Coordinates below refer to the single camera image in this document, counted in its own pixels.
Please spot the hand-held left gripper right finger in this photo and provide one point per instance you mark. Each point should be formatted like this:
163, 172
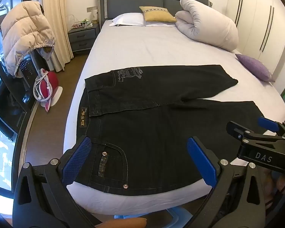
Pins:
200, 159

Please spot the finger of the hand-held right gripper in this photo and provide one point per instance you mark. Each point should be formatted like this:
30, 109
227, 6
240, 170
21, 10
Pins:
267, 123
237, 130

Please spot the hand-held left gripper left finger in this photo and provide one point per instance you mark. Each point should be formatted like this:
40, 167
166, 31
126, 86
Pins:
79, 158

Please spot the black denim pants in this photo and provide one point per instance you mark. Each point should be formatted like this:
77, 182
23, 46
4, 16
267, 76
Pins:
144, 128

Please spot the person's left hand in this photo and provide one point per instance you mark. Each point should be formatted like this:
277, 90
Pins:
123, 223

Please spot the purple cushion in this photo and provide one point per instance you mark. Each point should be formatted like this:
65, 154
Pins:
254, 67

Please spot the red garment steamer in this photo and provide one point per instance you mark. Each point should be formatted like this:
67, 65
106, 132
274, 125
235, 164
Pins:
51, 82

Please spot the dark chair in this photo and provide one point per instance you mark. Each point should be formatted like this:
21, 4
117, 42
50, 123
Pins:
26, 73

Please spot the white wardrobe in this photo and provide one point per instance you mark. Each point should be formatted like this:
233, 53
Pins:
256, 16

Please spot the rolled white duvet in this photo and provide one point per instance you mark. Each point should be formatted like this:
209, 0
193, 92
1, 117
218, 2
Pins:
209, 26

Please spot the bed with white sheet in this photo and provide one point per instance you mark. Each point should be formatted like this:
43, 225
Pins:
156, 45

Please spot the grey nightstand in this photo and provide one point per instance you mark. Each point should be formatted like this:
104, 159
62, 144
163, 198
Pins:
83, 38

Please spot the beige puffer jacket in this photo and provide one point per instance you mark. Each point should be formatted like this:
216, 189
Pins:
23, 35

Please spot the cream curtain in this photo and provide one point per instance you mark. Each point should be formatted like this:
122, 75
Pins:
57, 23

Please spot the yellow pillow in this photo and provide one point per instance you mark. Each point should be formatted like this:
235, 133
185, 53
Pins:
158, 14

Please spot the white pillow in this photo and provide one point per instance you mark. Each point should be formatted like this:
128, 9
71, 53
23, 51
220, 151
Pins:
128, 19

